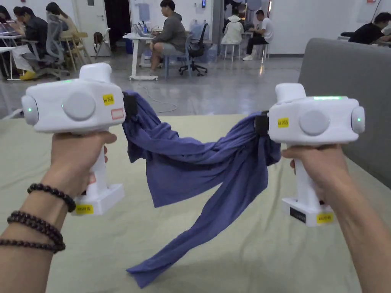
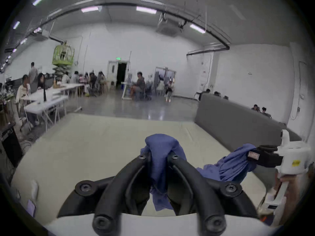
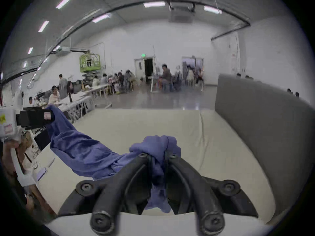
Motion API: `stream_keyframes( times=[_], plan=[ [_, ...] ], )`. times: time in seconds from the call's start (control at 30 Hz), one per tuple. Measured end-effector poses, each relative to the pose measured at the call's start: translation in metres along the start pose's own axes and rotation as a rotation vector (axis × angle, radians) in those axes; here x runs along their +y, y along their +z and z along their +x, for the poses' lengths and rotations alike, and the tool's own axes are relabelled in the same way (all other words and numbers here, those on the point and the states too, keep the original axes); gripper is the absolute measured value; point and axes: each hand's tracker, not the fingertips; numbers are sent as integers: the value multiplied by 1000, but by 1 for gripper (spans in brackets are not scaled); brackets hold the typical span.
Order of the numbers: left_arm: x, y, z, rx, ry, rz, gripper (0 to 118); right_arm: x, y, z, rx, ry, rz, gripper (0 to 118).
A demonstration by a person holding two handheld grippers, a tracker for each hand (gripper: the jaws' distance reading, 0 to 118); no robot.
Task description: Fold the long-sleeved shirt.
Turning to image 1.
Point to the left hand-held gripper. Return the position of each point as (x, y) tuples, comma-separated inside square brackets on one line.
[(55, 106)]

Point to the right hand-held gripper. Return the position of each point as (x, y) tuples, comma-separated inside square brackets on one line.
[(314, 122)]

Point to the dark blue shirt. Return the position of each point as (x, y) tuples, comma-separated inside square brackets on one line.
[(183, 164)]

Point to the person's right forearm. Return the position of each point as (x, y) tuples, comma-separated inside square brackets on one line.
[(363, 238)]

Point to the person's left forearm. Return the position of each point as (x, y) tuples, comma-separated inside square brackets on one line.
[(27, 250)]

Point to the person's right hand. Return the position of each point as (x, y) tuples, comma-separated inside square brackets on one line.
[(327, 164)]

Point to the person's left hand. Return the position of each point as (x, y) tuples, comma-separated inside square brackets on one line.
[(73, 158)]

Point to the grey padded headboard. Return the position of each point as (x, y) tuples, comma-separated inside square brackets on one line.
[(345, 70)]

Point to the group of people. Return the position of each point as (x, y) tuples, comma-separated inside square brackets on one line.
[(35, 32)]

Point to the white desk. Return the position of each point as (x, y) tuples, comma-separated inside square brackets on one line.
[(139, 39)]

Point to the clear blue water jug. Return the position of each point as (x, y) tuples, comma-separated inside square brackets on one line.
[(205, 29), (195, 28)]

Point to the bed with pale green sheet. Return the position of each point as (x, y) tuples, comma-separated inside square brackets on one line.
[(100, 244)]

